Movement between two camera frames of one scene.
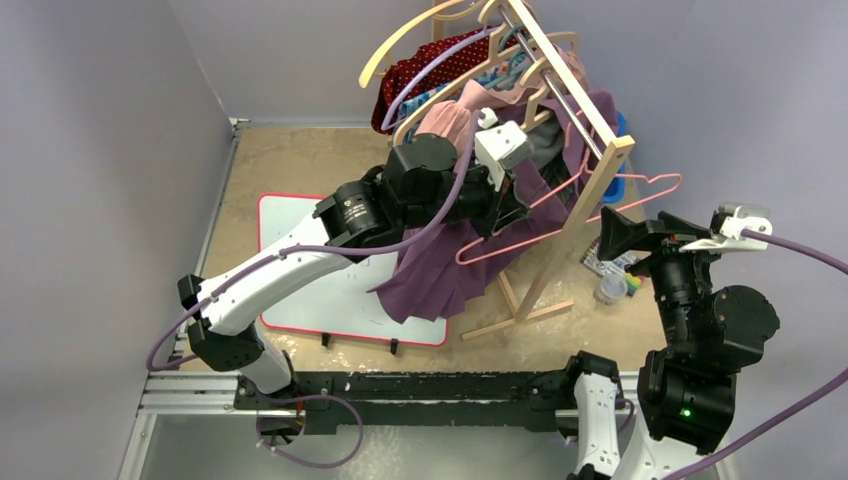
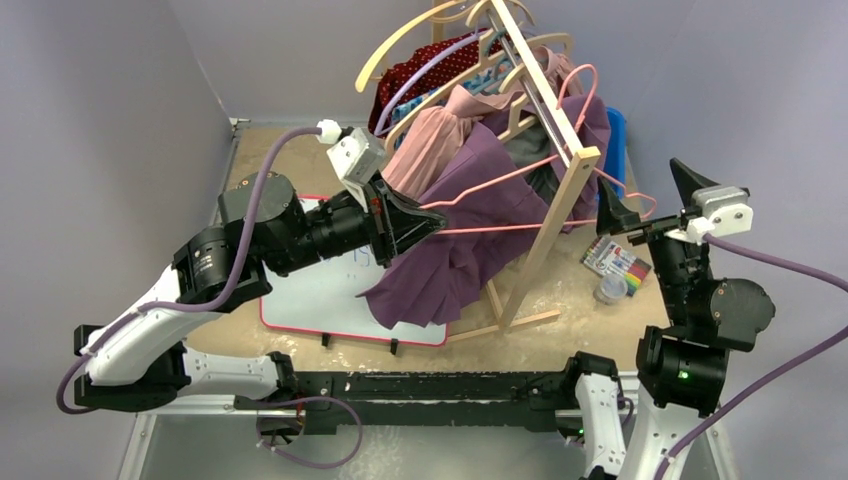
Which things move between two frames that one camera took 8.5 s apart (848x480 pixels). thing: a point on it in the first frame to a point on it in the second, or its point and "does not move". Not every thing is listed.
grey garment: [546, 142] to [531, 145]
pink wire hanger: [464, 257] to [470, 187]
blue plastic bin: [618, 189] does not move
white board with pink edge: [338, 302] does not move
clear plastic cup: [612, 286] does not move
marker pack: [615, 263] does not move
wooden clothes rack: [614, 138] to [555, 204]
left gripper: [509, 208] to [396, 223]
